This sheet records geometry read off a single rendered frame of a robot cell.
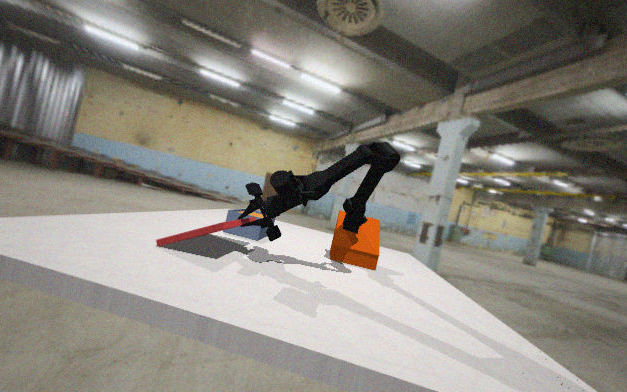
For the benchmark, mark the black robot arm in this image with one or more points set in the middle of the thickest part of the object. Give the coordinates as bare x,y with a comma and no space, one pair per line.
298,189

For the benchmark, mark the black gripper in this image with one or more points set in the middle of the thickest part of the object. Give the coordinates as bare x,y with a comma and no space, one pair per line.
272,207

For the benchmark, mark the red lid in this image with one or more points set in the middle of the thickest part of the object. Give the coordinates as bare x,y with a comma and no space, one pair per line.
204,231

